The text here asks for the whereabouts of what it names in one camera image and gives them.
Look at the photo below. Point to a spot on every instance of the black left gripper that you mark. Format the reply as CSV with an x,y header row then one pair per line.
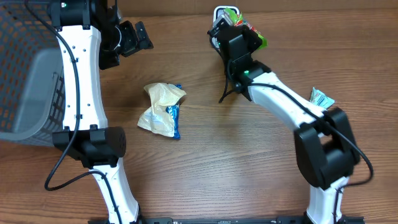
x,y
134,44

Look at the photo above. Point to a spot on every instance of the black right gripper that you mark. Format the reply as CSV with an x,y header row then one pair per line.
x,y
251,37

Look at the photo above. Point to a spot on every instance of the green red snack bag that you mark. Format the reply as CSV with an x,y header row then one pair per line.
x,y
238,20

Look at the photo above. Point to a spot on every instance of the blue Oreo cookie pack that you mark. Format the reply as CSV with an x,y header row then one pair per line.
x,y
172,112

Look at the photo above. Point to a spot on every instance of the beige tissue pack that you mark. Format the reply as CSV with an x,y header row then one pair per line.
x,y
154,118

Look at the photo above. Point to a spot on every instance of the mint wet wipes pack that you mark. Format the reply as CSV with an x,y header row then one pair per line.
x,y
318,98

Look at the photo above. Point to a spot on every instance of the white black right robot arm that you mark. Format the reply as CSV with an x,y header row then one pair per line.
x,y
325,149

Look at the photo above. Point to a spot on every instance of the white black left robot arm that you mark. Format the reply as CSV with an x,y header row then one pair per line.
x,y
93,37

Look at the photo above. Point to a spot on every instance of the white barcode scanner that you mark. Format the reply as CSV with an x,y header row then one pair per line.
x,y
219,10

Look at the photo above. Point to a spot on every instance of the dark grey plastic basket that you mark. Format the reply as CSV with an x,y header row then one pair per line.
x,y
32,84

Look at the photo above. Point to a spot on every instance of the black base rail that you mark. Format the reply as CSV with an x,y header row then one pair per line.
x,y
279,220

